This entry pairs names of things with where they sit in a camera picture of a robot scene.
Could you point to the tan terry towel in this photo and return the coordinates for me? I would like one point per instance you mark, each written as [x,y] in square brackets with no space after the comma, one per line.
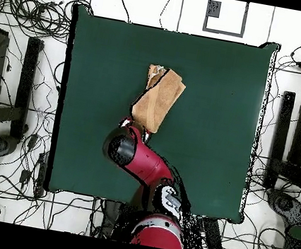
[157,102]

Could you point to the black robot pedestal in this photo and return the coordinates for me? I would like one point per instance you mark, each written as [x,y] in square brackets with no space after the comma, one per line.
[212,236]

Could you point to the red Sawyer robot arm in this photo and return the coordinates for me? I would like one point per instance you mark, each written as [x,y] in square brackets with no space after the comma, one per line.
[149,164]

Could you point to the grey square floor frame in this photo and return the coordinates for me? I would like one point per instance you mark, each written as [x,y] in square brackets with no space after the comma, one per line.
[224,33]

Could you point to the long black power strip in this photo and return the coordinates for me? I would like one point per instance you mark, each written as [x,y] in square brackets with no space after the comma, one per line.
[41,174]

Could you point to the dark green table cloth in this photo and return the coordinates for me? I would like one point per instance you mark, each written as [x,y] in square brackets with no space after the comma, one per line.
[109,51]

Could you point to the black metal stand base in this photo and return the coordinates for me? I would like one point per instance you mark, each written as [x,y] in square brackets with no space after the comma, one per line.
[280,133]
[25,88]

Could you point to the small black power adapter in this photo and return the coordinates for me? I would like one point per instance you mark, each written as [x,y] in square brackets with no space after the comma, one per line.
[25,177]
[32,141]

